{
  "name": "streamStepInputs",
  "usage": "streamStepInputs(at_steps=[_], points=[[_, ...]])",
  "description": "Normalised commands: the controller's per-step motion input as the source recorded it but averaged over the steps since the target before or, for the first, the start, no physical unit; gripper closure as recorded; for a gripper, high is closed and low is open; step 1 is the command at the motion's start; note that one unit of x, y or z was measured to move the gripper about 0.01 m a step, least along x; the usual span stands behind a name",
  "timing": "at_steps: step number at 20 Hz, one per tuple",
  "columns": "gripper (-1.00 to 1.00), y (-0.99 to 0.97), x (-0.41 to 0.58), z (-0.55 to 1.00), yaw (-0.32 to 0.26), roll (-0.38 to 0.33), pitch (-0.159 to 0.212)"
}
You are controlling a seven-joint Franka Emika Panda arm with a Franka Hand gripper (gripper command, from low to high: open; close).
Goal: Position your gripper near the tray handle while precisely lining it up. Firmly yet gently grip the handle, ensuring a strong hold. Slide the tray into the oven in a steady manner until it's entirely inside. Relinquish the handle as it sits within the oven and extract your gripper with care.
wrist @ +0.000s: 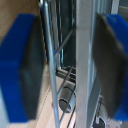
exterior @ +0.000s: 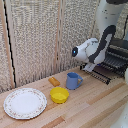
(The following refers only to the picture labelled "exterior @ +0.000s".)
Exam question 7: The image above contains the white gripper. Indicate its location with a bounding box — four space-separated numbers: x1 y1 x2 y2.
83 61 97 73

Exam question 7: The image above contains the white floral rimmed plate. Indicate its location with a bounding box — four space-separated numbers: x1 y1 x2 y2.
3 87 48 120

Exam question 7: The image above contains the yellow plastic bowl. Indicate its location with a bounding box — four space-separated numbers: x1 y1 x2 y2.
49 86 70 104

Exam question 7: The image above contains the orange bread piece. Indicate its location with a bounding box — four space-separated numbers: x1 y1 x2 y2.
48 76 62 87

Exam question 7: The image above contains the black dish rack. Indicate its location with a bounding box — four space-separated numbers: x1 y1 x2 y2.
95 37 128 80

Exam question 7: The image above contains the blue plastic mug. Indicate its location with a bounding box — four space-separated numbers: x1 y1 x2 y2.
65 72 84 91

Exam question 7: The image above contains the black wire oven tray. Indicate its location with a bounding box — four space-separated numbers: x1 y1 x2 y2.
79 64 111 86

